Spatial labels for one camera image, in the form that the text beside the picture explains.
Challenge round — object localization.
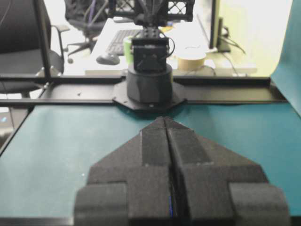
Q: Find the grey computer mouse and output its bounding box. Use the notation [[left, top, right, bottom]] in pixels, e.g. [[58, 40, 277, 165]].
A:
[[96, 53, 120, 65]]

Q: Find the black keyboard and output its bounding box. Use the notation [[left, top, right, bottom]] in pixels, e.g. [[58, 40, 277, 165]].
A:
[[106, 29, 141, 56]]

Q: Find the green cup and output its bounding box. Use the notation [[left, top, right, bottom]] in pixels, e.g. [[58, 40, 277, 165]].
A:
[[123, 36, 134, 64]]

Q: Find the black swivel chair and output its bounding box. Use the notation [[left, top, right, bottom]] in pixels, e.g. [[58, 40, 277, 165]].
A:
[[65, 0, 109, 64]]

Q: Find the black aluminium frame rail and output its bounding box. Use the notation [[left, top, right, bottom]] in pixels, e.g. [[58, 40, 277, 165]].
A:
[[0, 76, 286, 111]]

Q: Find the black office chair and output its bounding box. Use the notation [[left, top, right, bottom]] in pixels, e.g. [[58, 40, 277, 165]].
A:
[[0, 0, 70, 96]]

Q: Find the teal backdrop sheet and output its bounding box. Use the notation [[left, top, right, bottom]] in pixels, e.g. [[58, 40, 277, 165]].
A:
[[271, 0, 301, 114]]

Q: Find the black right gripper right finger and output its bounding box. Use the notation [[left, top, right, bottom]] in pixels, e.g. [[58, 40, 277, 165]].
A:
[[165, 118, 290, 226]]

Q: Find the black computer monitor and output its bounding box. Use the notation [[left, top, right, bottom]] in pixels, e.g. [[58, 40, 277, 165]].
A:
[[209, 0, 231, 53]]

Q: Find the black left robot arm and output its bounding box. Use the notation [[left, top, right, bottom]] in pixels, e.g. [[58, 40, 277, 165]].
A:
[[73, 0, 187, 226]]

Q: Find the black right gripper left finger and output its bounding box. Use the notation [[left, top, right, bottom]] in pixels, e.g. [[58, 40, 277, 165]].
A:
[[74, 117, 173, 226]]

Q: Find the brown tape roll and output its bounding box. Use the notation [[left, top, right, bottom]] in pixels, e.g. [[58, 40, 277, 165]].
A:
[[177, 52, 206, 71]]

